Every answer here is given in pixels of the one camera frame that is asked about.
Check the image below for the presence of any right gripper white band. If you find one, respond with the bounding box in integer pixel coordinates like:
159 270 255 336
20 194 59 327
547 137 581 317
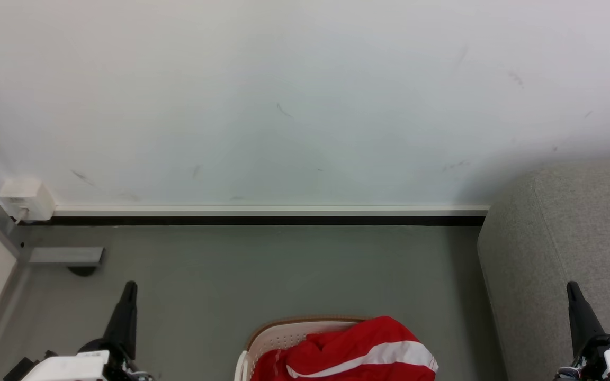
554 282 610 381

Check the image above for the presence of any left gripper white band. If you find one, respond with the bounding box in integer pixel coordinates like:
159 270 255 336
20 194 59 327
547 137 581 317
22 281 153 381

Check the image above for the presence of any red white-striped garment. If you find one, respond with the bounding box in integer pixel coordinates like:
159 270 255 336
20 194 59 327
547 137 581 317
250 316 439 381

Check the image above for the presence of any grey fabric sofa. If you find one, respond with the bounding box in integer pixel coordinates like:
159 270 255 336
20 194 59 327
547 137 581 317
477 159 610 381

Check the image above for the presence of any white laundry basket brown rim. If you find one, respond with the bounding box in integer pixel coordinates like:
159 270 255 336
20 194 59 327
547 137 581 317
235 316 369 381

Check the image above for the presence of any white and black baseboard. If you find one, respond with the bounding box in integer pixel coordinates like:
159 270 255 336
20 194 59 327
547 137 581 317
53 205 491 227

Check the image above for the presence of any grey metal frame post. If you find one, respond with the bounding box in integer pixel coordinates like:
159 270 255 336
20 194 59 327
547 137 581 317
0 164 104 265

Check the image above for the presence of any white wall socket box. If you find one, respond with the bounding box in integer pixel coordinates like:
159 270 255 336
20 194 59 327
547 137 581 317
0 178 56 222

